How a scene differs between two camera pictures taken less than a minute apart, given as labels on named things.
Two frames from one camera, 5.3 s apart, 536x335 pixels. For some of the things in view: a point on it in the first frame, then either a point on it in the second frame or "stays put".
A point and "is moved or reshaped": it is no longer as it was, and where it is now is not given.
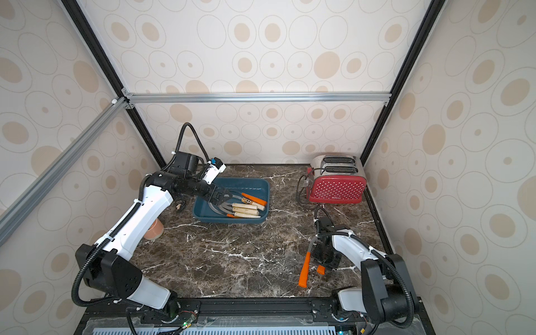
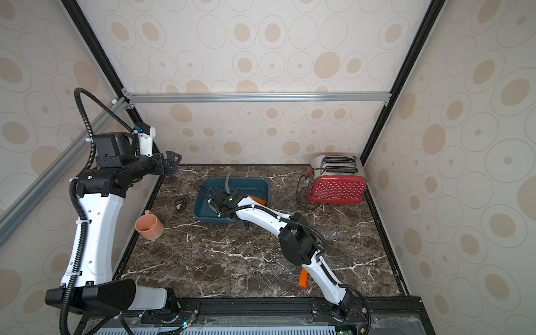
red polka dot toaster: [336, 179] stays put
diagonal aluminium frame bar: [15, 213] stays put
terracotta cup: [155, 231] stays put
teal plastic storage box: [255, 188] stays put
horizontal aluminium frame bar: [249, 98] stays put
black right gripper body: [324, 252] → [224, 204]
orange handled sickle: [321, 269] is moved or reshaped
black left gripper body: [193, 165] → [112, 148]
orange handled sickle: [244, 195] stays put
